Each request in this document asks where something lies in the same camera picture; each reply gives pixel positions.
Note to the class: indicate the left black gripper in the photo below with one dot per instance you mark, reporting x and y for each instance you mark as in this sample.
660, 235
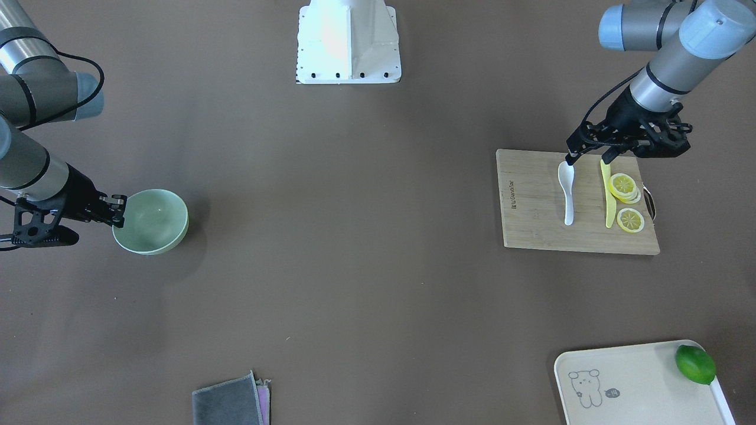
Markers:
624, 114

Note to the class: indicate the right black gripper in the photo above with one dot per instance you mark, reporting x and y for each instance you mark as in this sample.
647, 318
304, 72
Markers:
78, 192

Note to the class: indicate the light green bowl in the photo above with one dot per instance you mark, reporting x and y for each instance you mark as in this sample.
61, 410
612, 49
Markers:
155, 221

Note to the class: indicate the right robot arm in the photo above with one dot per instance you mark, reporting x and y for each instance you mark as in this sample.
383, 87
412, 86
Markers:
38, 88

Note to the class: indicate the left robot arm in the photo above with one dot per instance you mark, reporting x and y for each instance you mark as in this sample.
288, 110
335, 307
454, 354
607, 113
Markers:
689, 39

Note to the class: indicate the top stacked lemon slice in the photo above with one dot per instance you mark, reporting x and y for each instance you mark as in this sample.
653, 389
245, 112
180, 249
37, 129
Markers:
622, 181

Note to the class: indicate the middle stacked lemon slice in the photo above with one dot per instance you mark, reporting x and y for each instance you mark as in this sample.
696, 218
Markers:
618, 193

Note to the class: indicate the yellow plastic knife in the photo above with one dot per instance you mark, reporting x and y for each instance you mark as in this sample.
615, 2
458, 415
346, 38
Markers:
610, 201

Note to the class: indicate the bamboo cutting board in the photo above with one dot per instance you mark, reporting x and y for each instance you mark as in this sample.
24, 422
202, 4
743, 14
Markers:
533, 206

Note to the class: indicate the single lemon slice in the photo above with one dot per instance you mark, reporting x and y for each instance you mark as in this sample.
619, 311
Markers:
630, 220

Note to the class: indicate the grey folded cloth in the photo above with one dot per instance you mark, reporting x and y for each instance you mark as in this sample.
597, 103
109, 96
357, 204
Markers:
245, 400

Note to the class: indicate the green lime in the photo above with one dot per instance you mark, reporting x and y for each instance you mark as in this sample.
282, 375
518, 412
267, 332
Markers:
695, 364

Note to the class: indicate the cream tray with bear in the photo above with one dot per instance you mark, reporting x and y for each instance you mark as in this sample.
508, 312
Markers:
635, 384

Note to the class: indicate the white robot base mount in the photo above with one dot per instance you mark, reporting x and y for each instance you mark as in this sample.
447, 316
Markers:
348, 42

